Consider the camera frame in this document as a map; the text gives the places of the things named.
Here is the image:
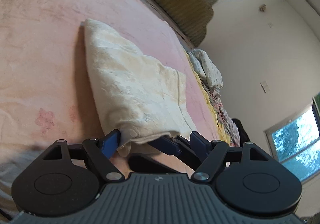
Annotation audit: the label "yellow floral quilt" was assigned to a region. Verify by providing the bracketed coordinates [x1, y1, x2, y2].
[188, 56, 240, 147]

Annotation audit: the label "patterned white pillow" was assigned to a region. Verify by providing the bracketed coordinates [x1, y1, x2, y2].
[187, 49, 223, 88]

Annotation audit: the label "side window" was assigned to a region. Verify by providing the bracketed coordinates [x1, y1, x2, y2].
[264, 98, 319, 183]

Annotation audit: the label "wall light switch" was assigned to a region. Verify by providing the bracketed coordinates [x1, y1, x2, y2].
[260, 81, 270, 93]

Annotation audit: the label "pink bed blanket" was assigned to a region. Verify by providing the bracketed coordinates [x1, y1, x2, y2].
[0, 0, 221, 214]

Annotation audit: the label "cream white pants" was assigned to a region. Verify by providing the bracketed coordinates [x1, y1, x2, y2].
[84, 19, 196, 157]

